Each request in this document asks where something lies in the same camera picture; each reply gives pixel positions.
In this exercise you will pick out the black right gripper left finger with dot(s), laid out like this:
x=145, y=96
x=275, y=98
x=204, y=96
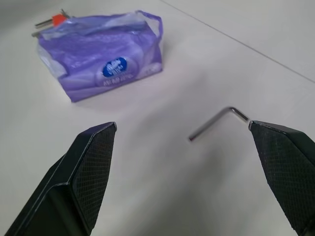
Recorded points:
x=73, y=182

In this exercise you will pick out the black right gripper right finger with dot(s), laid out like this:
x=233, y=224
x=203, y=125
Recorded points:
x=288, y=172

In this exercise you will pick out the thin dark metal rod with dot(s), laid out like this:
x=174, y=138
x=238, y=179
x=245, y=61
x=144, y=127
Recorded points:
x=45, y=23

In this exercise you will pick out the red block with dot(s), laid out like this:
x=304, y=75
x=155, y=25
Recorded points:
x=58, y=19

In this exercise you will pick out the purple tissue pack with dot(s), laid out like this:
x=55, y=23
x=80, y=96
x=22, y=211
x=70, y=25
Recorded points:
x=103, y=56

